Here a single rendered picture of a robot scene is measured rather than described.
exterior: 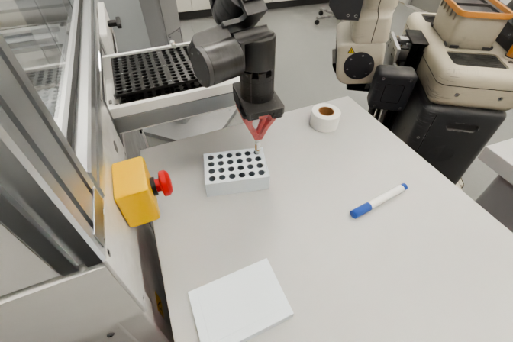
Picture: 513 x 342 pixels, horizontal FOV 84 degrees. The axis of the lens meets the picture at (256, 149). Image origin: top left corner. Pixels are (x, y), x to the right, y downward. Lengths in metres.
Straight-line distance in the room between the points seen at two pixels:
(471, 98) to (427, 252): 0.62
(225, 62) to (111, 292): 0.31
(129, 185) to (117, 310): 0.15
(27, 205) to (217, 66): 0.25
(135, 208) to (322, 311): 0.30
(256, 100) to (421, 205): 0.37
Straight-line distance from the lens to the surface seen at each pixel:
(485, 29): 1.17
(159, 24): 1.64
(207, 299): 0.46
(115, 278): 0.35
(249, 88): 0.46
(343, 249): 0.52
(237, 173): 0.55
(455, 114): 1.11
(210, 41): 0.41
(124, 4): 2.37
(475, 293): 0.58
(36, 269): 0.32
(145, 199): 0.42
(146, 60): 0.75
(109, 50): 0.87
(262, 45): 0.43
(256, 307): 0.45
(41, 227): 0.28
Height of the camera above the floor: 1.21
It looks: 43 degrees down
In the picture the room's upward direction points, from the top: straight up
